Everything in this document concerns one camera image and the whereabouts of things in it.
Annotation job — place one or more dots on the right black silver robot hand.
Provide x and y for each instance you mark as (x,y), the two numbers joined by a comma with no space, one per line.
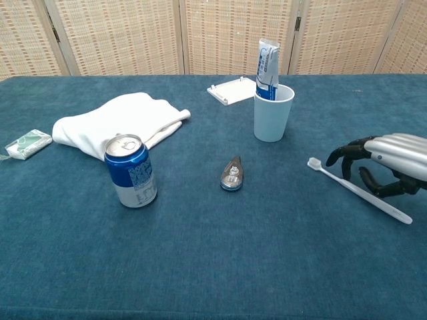
(400,153)

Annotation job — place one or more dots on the blue white toothpaste tube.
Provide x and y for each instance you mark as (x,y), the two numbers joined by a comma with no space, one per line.
(267,66)

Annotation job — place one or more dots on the grey correction tape dispenser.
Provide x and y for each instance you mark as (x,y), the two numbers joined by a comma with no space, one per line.
(231,176)

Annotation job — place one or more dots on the white toothbrush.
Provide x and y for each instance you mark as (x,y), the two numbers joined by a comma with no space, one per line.
(397,213)

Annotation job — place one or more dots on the green white tissue pack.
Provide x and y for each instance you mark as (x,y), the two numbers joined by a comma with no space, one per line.
(28,143)

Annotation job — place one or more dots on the white plastic cup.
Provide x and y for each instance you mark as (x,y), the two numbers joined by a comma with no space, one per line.
(272,120)

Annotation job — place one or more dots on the white square plastic lid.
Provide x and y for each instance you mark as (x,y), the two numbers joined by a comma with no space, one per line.
(233,90)

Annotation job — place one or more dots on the blue white soda can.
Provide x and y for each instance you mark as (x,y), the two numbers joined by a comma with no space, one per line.
(126,170)

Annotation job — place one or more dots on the white folded towel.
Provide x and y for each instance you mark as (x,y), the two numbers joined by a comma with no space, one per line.
(110,120)

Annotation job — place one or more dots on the teal tablecloth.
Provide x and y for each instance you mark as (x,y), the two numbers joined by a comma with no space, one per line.
(213,253)

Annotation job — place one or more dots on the woven bamboo folding screen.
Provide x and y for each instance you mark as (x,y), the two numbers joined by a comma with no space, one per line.
(217,36)

